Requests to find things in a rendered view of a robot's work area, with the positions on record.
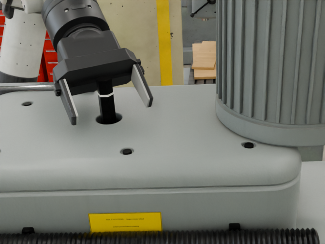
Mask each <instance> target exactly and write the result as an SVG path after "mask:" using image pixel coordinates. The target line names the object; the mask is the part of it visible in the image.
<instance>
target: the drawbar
mask: <svg viewBox="0 0 325 244"><path fill-rule="evenodd" d="M96 84H97V91H98V94H99V95H109V94H111V93H112V92H113V86H112V78H111V77H110V76H101V77H99V78H97V79H96ZM98 99H99V106H100V114H101V121H102V124H114V123H117V121H116V112H115V103H114V95H111V96H109V97H100V96H98Z"/></svg>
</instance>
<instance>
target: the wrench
mask: <svg viewBox="0 0 325 244"><path fill-rule="evenodd" d="M53 84H54V83H53V82H26V83H0V91H21V90H53V89H54V87H53Z"/></svg>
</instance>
